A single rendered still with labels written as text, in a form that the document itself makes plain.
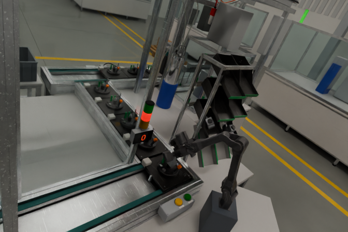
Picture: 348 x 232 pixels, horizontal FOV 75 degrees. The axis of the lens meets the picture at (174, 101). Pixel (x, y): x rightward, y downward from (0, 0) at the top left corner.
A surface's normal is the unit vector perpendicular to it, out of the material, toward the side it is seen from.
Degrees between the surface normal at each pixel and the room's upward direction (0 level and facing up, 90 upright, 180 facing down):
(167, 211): 0
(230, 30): 90
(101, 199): 0
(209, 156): 45
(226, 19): 90
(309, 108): 90
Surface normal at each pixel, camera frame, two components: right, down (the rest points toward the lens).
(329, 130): -0.78, 0.06
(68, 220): 0.29, -0.84
